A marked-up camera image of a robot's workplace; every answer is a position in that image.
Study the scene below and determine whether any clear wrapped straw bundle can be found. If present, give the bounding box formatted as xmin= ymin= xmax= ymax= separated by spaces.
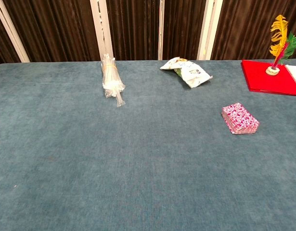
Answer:
xmin=101 ymin=53 xmax=126 ymax=108

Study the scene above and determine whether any blue felt table cloth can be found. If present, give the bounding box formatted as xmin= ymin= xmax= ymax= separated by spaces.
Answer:
xmin=0 ymin=59 xmax=296 ymax=231

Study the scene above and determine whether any white snack bag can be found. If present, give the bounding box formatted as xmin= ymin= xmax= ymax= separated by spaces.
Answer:
xmin=159 ymin=56 xmax=213 ymax=89

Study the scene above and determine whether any dark brown curtain panel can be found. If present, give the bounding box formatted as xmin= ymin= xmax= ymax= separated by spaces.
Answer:
xmin=163 ymin=0 xmax=208 ymax=61
xmin=2 ymin=0 xmax=103 ymax=63
xmin=106 ymin=0 xmax=160 ymax=61
xmin=0 ymin=7 xmax=21 ymax=67
xmin=211 ymin=0 xmax=296 ymax=61

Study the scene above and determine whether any red cover spiral notebook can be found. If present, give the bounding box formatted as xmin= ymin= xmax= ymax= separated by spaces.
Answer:
xmin=241 ymin=59 xmax=296 ymax=97

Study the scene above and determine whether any white round pen holder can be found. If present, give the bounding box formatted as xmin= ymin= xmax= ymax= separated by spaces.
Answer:
xmin=265 ymin=66 xmax=282 ymax=76

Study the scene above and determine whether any red feather pen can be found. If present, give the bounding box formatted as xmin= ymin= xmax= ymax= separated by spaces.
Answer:
xmin=271 ymin=43 xmax=289 ymax=69

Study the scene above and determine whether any yellow feather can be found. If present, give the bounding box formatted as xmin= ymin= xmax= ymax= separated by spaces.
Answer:
xmin=269 ymin=14 xmax=289 ymax=64

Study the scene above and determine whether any green feather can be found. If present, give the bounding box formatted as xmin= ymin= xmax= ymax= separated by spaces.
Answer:
xmin=278 ymin=31 xmax=296 ymax=64

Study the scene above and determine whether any white partition post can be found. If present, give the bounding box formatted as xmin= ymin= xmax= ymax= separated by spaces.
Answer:
xmin=0 ymin=0 xmax=31 ymax=63
xmin=197 ymin=0 xmax=223 ymax=61
xmin=90 ymin=0 xmax=114 ymax=61
xmin=158 ymin=0 xmax=165 ymax=61

